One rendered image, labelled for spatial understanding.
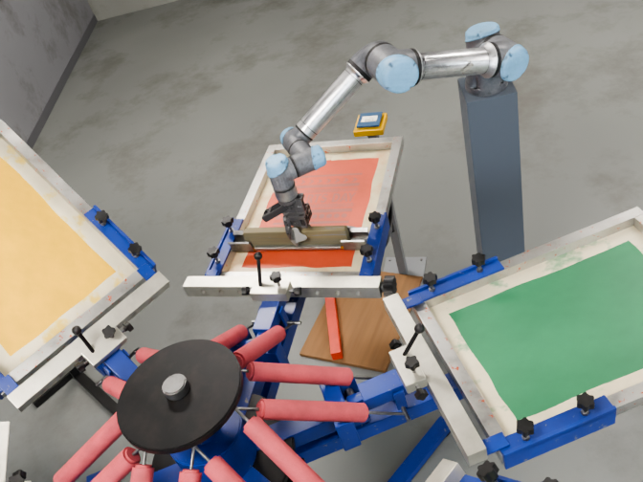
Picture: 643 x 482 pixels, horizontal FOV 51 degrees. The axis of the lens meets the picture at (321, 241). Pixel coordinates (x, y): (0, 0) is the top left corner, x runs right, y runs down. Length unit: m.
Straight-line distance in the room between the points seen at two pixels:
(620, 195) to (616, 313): 1.89
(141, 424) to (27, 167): 1.21
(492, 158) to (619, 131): 1.80
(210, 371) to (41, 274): 0.88
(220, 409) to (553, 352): 0.93
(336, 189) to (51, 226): 1.04
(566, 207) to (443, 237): 0.68
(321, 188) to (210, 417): 1.30
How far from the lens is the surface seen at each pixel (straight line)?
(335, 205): 2.53
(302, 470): 1.60
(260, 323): 2.08
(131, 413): 1.67
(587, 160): 4.13
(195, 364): 1.68
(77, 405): 3.69
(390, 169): 2.58
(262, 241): 2.39
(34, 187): 2.50
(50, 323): 2.29
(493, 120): 2.55
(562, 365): 1.94
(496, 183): 2.72
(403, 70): 2.10
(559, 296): 2.10
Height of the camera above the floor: 2.53
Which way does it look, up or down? 41 degrees down
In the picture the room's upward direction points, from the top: 18 degrees counter-clockwise
